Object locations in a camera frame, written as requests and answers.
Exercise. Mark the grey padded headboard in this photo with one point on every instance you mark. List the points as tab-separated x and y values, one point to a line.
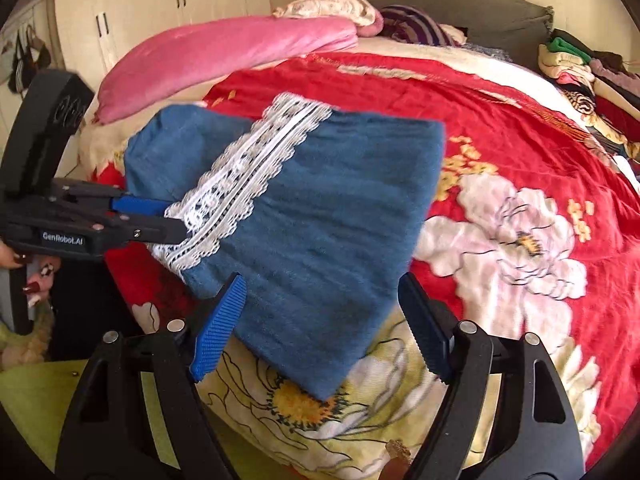
450	5

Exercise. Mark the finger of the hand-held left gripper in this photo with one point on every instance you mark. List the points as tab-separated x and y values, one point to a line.
142	205
155	232

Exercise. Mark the hanging bags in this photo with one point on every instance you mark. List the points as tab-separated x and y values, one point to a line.
25	60

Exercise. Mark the grey patterned cloth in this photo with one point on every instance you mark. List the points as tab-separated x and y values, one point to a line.
482	50

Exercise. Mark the red floral blanket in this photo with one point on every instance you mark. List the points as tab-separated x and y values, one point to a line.
500	160

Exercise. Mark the cream floral pillow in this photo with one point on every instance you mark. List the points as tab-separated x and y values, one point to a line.
335	7

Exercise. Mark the person's left hand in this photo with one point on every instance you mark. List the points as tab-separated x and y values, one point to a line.
12	257

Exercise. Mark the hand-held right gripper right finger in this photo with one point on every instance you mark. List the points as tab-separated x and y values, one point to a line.
425	332

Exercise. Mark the cream wardrobe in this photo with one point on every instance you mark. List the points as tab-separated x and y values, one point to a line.
150	5

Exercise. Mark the pile of folded clothes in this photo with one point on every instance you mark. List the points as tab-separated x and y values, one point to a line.
590	75

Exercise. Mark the cream bed sheet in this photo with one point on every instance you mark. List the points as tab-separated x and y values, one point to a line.
490	67

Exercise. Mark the blue denim pants lace trim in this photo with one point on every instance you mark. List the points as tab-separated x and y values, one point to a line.
325	210

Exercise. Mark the purple striped garment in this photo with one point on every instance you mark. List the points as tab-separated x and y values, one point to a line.
415	25

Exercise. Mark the green cloth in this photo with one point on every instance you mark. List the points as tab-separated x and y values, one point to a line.
40	410

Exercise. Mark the pink quilt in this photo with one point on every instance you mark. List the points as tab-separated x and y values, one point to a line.
225	55

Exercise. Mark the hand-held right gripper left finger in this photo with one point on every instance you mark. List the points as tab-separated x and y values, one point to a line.
220	330

